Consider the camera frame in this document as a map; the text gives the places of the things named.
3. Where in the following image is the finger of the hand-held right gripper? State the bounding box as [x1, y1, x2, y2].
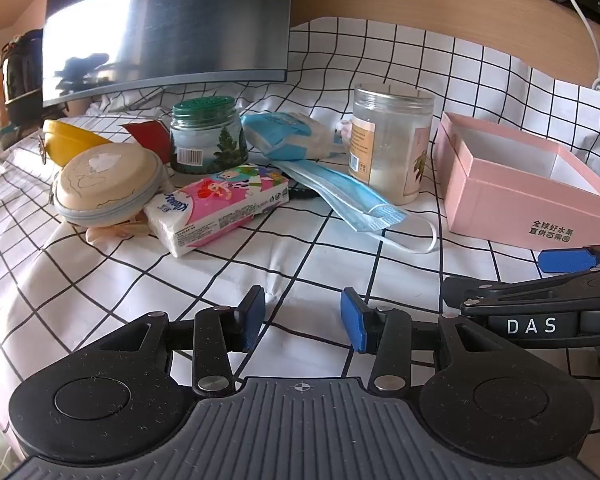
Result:
[537, 241, 600, 275]
[441, 269, 600, 317]

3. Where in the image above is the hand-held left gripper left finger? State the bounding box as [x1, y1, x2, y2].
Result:
[80, 285, 267, 399]

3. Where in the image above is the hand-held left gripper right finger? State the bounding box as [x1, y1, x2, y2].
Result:
[341, 287, 521, 395]

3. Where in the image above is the pink cardboard box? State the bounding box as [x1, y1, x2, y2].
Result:
[432, 111, 600, 252]

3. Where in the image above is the pink cartoon tissue pack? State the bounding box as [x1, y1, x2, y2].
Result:
[144, 164, 290, 258]

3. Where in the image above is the blue face mask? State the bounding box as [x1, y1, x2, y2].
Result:
[275, 159, 438, 255]

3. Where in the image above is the blue cotton pad packet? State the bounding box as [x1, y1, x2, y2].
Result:
[241, 111, 348, 161]

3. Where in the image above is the beige round zip pouch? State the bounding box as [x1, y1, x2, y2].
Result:
[52, 143, 170, 226]

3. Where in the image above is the yellow plastic bowl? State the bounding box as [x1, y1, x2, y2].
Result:
[42, 119, 113, 167]

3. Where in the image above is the white black checkered tablecloth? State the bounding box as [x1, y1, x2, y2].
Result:
[0, 16, 600, 461]

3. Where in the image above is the pale pink hair clip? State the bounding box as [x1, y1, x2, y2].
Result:
[85, 217, 153, 246]

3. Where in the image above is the clear plastic jar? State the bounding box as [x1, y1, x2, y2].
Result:
[347, 83, 436, 206]

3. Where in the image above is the green lid glass jar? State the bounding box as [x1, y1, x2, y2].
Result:
[169, 96, 249, 176]

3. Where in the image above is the red paper packet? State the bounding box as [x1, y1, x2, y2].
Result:
[119, 120, 173, 165]

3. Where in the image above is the black computer monitor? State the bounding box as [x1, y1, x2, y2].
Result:
[41, 0, 296, 108]

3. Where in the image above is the white power cable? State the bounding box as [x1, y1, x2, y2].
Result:
[545, 0, 600, 96]

